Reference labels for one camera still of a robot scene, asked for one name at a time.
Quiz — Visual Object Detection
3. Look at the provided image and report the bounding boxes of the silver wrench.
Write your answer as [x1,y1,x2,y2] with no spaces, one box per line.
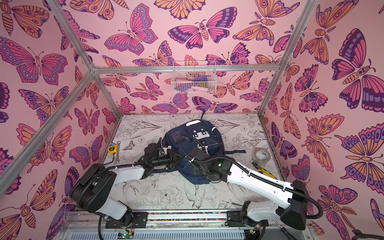
[115,141,121,164]

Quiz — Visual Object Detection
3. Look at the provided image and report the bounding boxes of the yellow handled pliers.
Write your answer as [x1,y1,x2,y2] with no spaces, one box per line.
[252,162,276,179]

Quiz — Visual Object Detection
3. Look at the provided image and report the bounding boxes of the green circuit board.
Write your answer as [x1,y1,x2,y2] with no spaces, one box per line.
[117,232,134,240]

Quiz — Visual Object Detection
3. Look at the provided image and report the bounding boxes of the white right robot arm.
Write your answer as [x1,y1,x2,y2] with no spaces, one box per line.
[178,134,324,230]

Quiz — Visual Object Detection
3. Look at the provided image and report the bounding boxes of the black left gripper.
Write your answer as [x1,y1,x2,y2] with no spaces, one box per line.
[150,149,186,171]

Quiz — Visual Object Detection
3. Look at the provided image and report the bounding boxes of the clear packing tape roll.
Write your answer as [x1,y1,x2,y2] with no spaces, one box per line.
[252,148,271,167]

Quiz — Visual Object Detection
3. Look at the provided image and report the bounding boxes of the navy blue student backpack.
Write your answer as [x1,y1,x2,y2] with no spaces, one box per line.
[158,119,249,185]

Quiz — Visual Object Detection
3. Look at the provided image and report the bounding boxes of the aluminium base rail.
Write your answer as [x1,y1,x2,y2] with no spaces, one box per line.
[59,209,313,240]

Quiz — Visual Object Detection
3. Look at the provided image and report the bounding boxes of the black handled screwdriver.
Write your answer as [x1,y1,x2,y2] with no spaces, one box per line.
[274,220,297,240]

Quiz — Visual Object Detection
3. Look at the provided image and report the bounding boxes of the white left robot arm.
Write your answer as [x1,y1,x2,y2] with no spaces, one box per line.
[70,142,184,227]

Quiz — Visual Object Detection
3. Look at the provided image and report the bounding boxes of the yellow tape measure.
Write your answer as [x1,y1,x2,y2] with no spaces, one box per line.
[108,145,119,155]

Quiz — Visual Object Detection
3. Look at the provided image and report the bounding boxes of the white wire basket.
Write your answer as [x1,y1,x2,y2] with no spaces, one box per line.
[170,61,218,94]

